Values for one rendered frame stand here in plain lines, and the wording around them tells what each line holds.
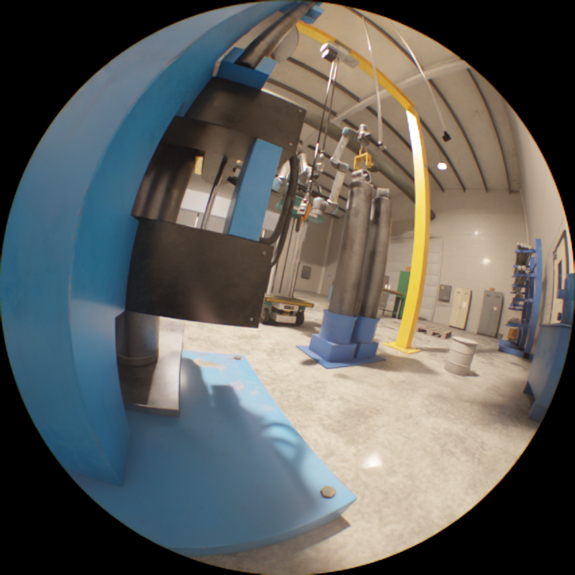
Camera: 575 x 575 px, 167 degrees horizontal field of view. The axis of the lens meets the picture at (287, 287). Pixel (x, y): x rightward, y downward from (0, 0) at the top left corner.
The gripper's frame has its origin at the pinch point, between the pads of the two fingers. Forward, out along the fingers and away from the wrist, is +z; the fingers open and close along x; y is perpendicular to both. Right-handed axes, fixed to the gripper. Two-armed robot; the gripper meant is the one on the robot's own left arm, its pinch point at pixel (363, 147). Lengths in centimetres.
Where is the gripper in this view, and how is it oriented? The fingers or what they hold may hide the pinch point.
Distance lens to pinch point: 213.9
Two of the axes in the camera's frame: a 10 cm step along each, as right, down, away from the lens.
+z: -2.0, 9.8, 0.3
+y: -5.3, -1.3, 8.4
